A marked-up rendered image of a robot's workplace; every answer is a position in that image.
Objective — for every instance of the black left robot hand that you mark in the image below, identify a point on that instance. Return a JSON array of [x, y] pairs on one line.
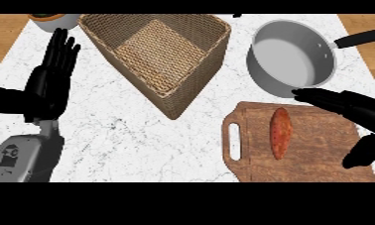
[[49, 80]]

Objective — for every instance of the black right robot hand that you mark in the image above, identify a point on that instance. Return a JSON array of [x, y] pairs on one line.
[[341, 103]]

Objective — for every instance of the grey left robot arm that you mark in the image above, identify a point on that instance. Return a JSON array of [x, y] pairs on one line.
[[30, 156]]

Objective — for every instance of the orange sweet potato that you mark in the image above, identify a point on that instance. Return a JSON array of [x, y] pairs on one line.
[[281, 133]]

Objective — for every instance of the brown wooden cutting board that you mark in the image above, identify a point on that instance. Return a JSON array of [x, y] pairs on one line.
[[303, 149]]

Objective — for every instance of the white pot with orange rim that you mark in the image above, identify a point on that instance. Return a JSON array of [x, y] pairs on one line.
[[54, 21]]

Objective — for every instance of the square wicker basket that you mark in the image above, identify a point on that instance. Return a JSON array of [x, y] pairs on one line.
[[163, 58]]

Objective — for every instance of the small black object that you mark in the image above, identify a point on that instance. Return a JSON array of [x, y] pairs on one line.
[[237, 15]]

